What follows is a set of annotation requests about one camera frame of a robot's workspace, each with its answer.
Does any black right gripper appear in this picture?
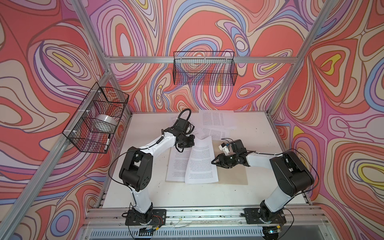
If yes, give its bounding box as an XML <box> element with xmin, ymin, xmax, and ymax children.
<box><xmin>211</xmin><ymin>153</ymin><xmax>239</xmax><ymax>169</ymax></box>

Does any printed paper sheet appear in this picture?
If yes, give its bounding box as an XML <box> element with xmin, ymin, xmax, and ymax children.
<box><xmin>166</xmin><ymin>148</ymin><xmax>192</xmax><ymax>182</ymax></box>
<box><xmin>198</xmin><ymin>111</ymin><xmax>237</xmax><ymax>141</ymax></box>
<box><xmin>185</xmin><ymin>136</ymin><xmax>219</xmax><ymax>184</ymax></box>

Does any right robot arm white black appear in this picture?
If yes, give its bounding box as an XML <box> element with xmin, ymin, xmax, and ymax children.
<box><xmin>211</xmin><ymin>151</ymin><xmax>315</xmax><ymax>222</ymax></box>

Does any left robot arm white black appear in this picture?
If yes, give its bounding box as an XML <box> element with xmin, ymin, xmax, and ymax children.
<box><xmin>119</xmin><ymin>132</ymin><xmax>195</xmax><ymax>214</ymax></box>

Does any printed paper sheet back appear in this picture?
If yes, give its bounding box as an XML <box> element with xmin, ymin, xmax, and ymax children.
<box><xmin>198</xmin><ymin>111</ymin><xmax>237</xmax><ymax>141</ymax></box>

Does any silver tape roll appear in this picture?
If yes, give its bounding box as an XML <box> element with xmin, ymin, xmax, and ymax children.
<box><xmin>94</xmin><ymin>114</ymin><xmax>118</xmax><ymax>134</ymax></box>

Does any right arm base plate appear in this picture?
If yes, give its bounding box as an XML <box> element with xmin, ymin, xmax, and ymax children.
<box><xmin>241</xmin><ymin>208</ymin><xmax>287</xmax><ymax>225</ymax></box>

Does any black wire basket back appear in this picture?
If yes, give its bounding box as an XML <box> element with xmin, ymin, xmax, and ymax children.
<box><xmin>173</xmin><ymin>50</ymin><xmax>238</xmax><ymax>86</ymax></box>

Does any black wire basket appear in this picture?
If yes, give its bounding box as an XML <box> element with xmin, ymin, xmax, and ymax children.
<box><xmin>63</xmin><ymin>83</ymin><xmax>130</xmax><ymax>154</ymax></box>
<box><xmin>173</xmin><ymin>50</ymin><xmax>238</xmax><ymax>86</ymax></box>

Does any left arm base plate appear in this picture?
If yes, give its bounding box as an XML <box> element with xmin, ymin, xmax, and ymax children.
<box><xmin>122</xmin><ymin>209</ymin><xmax>167</xmax><ymax>227</ymax></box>

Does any black wire basket left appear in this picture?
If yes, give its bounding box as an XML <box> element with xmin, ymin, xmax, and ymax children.
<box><xmin>63</xmin><ymin>83</ymin><xmax>130</xmax><ymax>154</ymax></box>

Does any aluminium front rail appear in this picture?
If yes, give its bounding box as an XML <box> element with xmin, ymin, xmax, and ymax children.
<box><xmin>76</xmin><ymin>205</ymin><xmax>337</xmax><ymax>240</ymax></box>

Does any aluminium frame post right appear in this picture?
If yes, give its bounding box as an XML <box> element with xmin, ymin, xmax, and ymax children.
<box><xmin>266</xmin><ymin>0</ymin><xmax>338</xmax><ymax>117</ymax></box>

